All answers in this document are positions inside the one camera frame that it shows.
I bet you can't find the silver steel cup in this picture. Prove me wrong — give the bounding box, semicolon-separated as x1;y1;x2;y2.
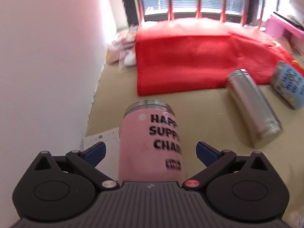
226;69;282;148

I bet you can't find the blue cup with text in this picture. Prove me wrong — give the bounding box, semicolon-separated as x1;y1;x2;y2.
271;61;303;109

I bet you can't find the steel window guard rail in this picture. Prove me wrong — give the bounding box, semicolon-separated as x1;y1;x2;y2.
137;0;266;27

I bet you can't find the pink cup with black text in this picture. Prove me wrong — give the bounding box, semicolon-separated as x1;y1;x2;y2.
118;99;183;183

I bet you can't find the purple sticker sheet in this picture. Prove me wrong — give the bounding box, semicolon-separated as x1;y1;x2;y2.
83;127;120;181

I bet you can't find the red cloth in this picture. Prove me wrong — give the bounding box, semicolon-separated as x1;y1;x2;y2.
135;18;303;96

